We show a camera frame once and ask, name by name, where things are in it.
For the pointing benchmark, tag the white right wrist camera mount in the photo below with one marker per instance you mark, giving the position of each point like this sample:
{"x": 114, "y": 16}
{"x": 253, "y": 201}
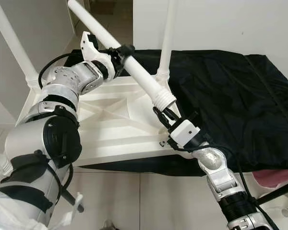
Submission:
{"x": 185, "y": 132}

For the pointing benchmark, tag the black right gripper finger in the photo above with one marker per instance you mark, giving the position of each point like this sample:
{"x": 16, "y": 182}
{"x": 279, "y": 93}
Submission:
{"x": 160, "y": 116}
{"x": 172, "y": 113}

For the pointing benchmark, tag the white plastic table leg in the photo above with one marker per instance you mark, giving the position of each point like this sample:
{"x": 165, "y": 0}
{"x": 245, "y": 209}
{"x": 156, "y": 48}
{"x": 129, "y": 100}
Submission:
{"x": 139, "y": 74}
{"x": 12, "y": 45}
{"x": 167, "y": 38}

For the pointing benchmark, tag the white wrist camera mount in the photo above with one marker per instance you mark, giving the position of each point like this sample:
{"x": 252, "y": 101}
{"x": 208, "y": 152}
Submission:
{"x": 185, "y": 132}
{"x": 93, "y": 55}

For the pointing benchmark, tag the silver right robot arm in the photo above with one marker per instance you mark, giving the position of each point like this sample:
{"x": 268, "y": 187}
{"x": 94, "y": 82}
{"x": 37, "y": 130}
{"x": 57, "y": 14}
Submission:
{"x": 221, "y": 177}

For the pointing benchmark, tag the pink cushion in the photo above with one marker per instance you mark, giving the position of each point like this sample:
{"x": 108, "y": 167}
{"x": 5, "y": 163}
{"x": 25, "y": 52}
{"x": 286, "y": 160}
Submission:
{"x": 273, "y": 177}

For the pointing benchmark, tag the white plastic table top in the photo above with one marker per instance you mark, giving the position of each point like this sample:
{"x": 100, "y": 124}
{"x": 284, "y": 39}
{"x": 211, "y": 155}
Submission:
{"x": 115, "y": 129}

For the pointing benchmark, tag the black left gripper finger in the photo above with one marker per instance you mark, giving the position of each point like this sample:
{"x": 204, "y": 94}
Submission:
{"x": 127, "y": 48}

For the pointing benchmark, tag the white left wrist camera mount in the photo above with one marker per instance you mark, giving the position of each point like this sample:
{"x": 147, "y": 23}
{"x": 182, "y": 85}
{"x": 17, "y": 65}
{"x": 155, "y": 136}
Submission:
{"x": 93, "y": 55}

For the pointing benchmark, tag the black cloth table cover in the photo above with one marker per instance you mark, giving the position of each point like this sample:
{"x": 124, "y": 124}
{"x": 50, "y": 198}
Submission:
{"x": 230, "y": 105}

